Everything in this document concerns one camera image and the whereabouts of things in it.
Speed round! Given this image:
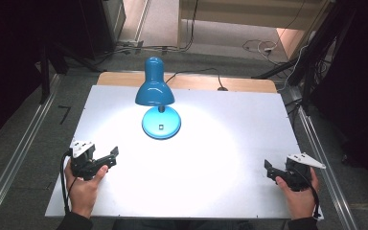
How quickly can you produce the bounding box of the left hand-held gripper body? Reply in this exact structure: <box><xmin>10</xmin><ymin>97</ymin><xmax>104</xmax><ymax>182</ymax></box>
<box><xmin>69</xmin><ymin>140</ymin><xmax>109</xmax><ymax>181</ymax></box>

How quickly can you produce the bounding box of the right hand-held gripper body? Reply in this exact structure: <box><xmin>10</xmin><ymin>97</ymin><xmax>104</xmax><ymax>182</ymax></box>
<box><xmin>284</xmin><ymin>151</ymin><xmax>327</xmax><ymax>193</ymax></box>

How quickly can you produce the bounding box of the blue desk lamp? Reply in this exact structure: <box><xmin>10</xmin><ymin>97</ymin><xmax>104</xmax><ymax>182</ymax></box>
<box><xmin>134</xmin><ymin>56</ymin><xmax>182</xmax><ymax>141</ymax></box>

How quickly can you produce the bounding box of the person's right hand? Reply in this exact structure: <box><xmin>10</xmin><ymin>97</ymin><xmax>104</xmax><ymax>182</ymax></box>
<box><xmin>274</xmin><ymin>167</ymin><xmax>320</xmax><ymax>220</ymax></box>

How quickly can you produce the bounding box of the person's left hand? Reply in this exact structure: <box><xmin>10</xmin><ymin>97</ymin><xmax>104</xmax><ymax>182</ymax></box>
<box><xmin>63</xmin><ymin>159</ymin><xmax>109</xmax><ymax>220</ymax></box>

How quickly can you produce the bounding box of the black metal stand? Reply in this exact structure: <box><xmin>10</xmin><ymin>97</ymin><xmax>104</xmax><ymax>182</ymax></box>
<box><xmin>38</xmin><ymin>42</ymin><xmax>52</xmax><ymax>105</ymax></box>

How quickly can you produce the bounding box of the floor power strip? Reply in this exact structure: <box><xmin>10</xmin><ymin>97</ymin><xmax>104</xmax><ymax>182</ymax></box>
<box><xmin>116</xmin><ymin>38</ymin><xmax>146</xmax><ymax>55</ymax></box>

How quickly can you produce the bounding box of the black tripod stand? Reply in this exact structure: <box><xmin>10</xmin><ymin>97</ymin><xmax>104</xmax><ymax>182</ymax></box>
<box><xmin>251</xmin><ymin>0</ymin><xmax>362</xmax><ymax>111</ymax></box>

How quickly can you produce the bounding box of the dark cabinet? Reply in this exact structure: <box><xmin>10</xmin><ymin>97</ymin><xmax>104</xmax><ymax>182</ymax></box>
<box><xmin>78</xmin><ymin>0</ymin><xmax>127</xmax><ymax>61</ymax></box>

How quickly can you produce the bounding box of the light wooden furniture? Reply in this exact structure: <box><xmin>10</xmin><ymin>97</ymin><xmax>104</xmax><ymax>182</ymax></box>
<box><xmin>176</xmin><ymin>0</ymin><xmax>334</xmax><ymax>60</ymax></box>

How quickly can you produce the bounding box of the aluminium floor rail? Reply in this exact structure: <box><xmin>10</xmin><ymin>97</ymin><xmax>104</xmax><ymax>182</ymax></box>
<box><xmin>0</xmin><ymin>74</ymin><xmax>61</xmax><ymax>228</ymax></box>
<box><xmin>289</xmin><ymin>86</ymin><xmax>360</xmax><ymax>230</ymax></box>

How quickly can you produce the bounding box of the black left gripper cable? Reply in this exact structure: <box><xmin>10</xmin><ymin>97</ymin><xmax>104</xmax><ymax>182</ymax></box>
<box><xmin>59</xmin><ymin>149</ymin><xmax>78</xmax><ymax>215</ymax></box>

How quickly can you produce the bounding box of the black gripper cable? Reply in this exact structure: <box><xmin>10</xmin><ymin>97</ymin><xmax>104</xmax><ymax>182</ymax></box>
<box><xmin>59</xmin><ymin>149</ymin><xmax>78</xmax><ymax>215</ymax></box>
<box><xmin>295</xmin><ymin>169</ymin><xmax>322</xmax><ymax>219</ymax></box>

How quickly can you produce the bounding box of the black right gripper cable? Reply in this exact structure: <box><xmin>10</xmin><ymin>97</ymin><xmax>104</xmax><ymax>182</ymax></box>
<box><xmin>295</xmin><ymin>169</ymin><xmax>322</xmax><ymax>219</ymax></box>

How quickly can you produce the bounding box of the black lamp cable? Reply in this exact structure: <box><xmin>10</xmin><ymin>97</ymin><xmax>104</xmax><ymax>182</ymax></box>
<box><xmin>165</xmin><ymin>67</ymin><xmax>229</xmax><ymax>92</ymax></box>

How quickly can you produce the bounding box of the white floor cable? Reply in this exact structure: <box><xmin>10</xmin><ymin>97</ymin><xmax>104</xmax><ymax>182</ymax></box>
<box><xmin>241</xmin><ymin>37</ymin><xmax>281</xmax><ymax>66</ymax></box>

